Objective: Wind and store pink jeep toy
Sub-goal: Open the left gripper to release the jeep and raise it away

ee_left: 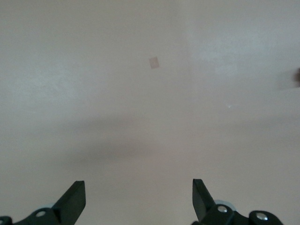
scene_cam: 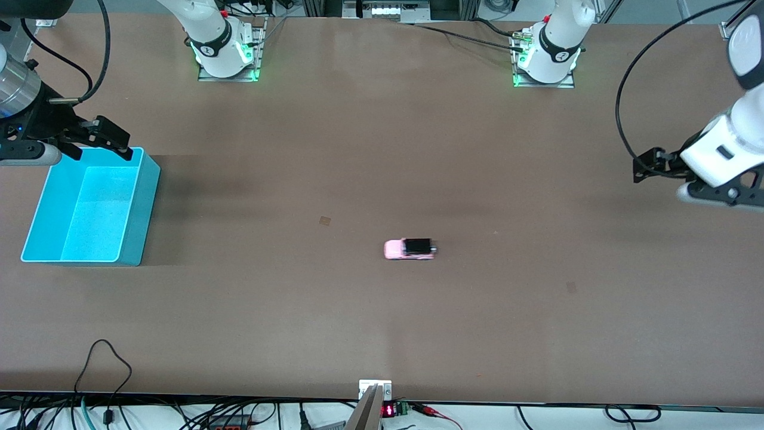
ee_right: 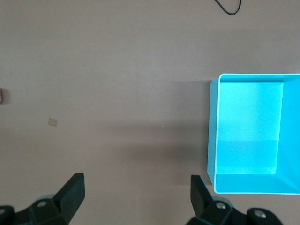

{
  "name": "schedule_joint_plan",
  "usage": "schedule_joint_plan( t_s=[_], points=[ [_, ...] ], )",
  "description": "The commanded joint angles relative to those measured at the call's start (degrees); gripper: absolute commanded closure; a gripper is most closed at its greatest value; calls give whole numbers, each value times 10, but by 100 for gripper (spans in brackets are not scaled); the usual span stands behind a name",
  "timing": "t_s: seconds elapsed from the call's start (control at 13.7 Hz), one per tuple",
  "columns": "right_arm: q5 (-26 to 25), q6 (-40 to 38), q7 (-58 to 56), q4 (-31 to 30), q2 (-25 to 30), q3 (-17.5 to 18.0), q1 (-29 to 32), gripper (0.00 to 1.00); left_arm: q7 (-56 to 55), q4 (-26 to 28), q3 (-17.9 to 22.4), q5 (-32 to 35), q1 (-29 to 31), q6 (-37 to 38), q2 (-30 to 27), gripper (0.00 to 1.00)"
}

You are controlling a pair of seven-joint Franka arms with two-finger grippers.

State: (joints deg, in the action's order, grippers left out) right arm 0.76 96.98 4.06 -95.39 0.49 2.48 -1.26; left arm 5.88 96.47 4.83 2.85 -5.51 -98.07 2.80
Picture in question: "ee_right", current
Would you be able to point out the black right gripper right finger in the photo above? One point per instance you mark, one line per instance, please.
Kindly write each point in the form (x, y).
(204, 208)

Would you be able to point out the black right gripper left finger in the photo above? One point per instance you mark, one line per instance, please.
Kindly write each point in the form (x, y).
(68, 199)

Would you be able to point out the pink jeep toy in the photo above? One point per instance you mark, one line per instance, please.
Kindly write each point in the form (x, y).
(1, 96)

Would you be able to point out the teal plastic bin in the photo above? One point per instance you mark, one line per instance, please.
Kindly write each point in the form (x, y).
(248, 129)

